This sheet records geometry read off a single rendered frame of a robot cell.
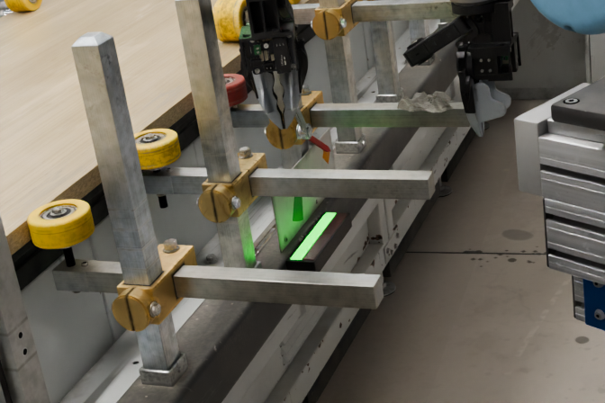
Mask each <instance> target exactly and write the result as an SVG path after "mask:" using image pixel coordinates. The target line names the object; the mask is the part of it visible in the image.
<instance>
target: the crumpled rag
mask: <svg viewBox="0 0 605 403"><path fill-rule="evenodd" d="M451 100H452V102H453V101H454V99H452V98H451V97H449V96H448V95H447V94H446V93H445V92H437V91H436V92H435V93H434V94H428V95H427V94H426V93H425V92H424V91H423V92H422V93H418V92H417V93H416V94H415V95H414V96H413V98H412V99H410V98H406V99H401V100H400V101H399V102H398V106H397V108H398V109H399V108H400V109H402V110H406V111H409V112H411V111H412V112H414V111H420V110H422V111H428V112H444V111H445V110H449V109H451V108H453V107H454V106H451V105H450V104H449V103H448V102H450V101H451Z"/></svg>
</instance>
